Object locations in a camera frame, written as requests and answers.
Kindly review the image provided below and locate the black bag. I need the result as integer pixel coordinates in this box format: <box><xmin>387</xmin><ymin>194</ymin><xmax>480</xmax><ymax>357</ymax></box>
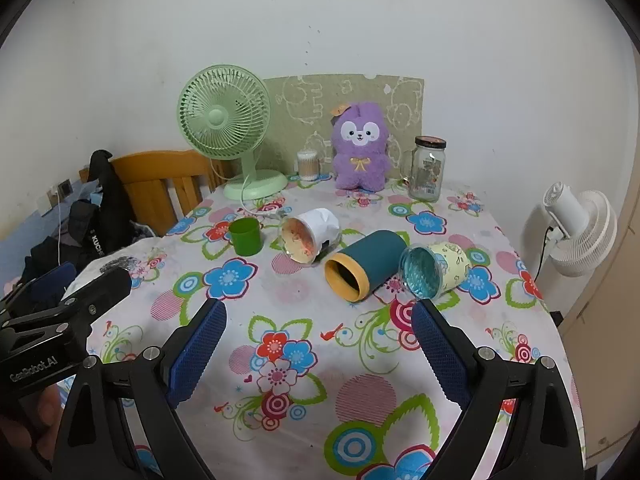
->
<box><xmin>20</xmin><ymin>150</ymin><xmax>140</xmax><ymax>283</ymax></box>

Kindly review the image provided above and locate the teal cup with yellow rim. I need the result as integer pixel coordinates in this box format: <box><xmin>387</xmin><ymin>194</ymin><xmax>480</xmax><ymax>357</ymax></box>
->
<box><xmin>324</xmin><ymin>230</ymin><xmax>409</xmax><ymax>303</ymax></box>

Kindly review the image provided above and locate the white standing fan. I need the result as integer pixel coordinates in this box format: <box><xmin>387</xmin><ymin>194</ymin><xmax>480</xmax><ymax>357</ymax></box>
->
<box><xmin>520</xmin><ymin>182</ymin><xmax>619</xmax><ymax>281</ymax></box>

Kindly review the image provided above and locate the cotton swab container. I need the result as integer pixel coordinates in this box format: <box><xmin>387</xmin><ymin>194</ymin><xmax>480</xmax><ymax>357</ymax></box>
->
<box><xmin>297</xmin><ymin>150</ymin><xmax>321</xmax><ymax>181</ymax></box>

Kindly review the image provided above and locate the white charging cable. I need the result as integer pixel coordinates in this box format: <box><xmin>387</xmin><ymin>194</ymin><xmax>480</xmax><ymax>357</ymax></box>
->
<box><xmin>52</xmin><ymin>192</ymin><xmax>67</xmax><ymax>267</ymax></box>

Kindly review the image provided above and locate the floral tablecloth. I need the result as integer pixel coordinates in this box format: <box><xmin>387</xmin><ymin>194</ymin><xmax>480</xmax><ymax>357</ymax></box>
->
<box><xmin>57</xmin><ymin>172</ymin><xmax>587</xmax><ymax>480</ymax></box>

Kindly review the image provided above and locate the white paper cup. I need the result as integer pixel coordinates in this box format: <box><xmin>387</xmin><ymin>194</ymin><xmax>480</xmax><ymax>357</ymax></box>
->
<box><xmin>280</xmin><ymin>208</ymin><xmax>343</xmax><ymax>266</ymax></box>

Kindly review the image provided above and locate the white fan power cable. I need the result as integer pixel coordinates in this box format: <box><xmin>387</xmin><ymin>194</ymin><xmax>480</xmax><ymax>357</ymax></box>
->
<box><xmin>239</xmin><ymin>160</ymin><xmax>286</xmax><ymax>223</ymax></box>

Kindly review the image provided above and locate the blue bed sheet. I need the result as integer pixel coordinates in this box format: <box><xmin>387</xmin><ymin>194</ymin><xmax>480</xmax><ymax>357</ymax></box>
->
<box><xmin>0</xmin><ymin>180</ymin><xmax>101</xmax><ymax>286</ymax></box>

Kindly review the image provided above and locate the person's left hand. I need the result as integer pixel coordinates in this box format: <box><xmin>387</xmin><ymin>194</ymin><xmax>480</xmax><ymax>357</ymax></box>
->
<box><xmin>0</xmin><ymin>385</ymin><xmax>66</xmax><ymax>466</ymax></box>

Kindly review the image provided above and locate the wooden chair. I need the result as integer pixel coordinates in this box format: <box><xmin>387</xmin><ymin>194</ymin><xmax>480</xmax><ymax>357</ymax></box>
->
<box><xmin>80</xmin><ymin>149</ymin><xmax>236</xmax><ymax>238</ymax></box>

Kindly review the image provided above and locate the purple plush toy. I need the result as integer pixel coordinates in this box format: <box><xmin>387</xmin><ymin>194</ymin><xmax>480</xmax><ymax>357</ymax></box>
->
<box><xmin>330</xmin><ymin>101</ymin><xmax>396</xmax><ymax>192</ymax></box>

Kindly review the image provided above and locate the glass jar with dark lid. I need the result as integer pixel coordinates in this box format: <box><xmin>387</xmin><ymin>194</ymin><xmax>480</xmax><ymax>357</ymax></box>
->
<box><xmin>407</xmin><ymin>136</ymin><xmax>447</xmax><ymax>203</ymax></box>

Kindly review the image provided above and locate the yellow patterned cup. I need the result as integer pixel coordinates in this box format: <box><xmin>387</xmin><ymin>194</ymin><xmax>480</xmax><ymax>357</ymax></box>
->
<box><xmin>398</xmin><ymin>241</ymin><xmax>472</xmax><ymax>302</ymax></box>

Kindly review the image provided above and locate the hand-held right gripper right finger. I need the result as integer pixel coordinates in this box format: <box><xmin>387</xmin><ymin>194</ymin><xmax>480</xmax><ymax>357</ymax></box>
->
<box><xmin>410</xmin><ymin>299</ymin><xmax>587</xmax><ymax>480</ymax></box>

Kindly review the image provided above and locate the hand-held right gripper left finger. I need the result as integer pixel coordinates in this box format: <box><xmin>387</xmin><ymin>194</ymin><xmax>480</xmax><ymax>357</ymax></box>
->
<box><xmin>50</xmin><ymin>299</ymin><xmax>228</xmax><ymax>480</ymax></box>

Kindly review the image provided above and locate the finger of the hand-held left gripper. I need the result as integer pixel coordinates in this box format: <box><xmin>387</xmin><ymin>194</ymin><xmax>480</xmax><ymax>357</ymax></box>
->
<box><xmin>0</xmin><ymin>262</ymin><xmax>78</xmax><ymax>318</ymax></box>
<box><xmin>60</xmin><ymin>266</ymin><xmax>134</xmax><ymax>322</ymax></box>

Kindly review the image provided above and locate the small green cup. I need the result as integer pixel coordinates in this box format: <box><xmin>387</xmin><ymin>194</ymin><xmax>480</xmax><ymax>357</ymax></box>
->
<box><xmin>228</xmin><ymin>217</ymin><xmax>263</xmax><ymax>256</ymax></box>

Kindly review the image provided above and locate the green desk fan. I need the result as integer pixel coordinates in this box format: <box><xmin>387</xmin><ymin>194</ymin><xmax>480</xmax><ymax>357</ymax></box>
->
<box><xmin>176</xmin><ymin>64</ymin><xmax>289</xmax><ymax>203</ymax></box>

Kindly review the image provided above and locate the wooden cabinet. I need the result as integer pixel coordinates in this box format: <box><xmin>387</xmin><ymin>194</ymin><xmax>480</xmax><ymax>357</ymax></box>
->
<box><xmin>556</xmin><ymin>195</ymin><xmax>640</xmax><ymax>467</ymax></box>

